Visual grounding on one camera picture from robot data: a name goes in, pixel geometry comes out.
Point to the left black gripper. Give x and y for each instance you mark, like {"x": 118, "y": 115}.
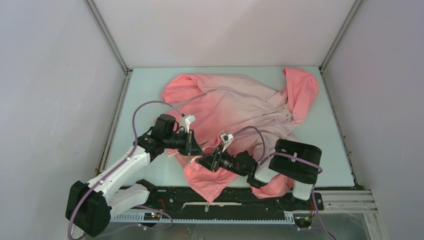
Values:
{"x": 191, "y": 147}

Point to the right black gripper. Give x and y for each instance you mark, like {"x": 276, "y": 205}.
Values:
{"x": 212, "y": 160}

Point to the pink zip-up hooded jacket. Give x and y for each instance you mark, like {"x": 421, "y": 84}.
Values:
{"x": 256, "y": 114}

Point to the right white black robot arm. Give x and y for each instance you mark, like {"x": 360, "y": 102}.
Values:
{"x": 295, "y": 160}

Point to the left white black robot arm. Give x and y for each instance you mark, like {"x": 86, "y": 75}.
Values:
{"x": 91, "y": 205}

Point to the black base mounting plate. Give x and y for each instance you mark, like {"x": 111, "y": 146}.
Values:
{"x": 236, "y": 203}

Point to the left circuit board with LEDs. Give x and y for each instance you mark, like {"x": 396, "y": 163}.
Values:
{"x": 152, "y": 216}

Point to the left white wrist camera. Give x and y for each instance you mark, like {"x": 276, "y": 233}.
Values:
{"x": 186, "y": 121}

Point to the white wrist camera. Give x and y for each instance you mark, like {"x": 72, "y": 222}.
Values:
{"x": 186, "y": 121}
{"x": 227, "y": 139}

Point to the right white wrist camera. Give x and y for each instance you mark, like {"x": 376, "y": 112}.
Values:
{"x": 227, "y": 139}

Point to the right circuit board with wires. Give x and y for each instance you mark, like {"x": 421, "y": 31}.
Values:
{"x": 303, "y": 222}

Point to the white slotted cable duct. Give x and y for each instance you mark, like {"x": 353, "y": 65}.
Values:
{"x": 137, "y": 217}

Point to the aluminium frame rail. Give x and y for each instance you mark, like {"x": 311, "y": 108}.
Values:
{"x": 348, "y": 201}

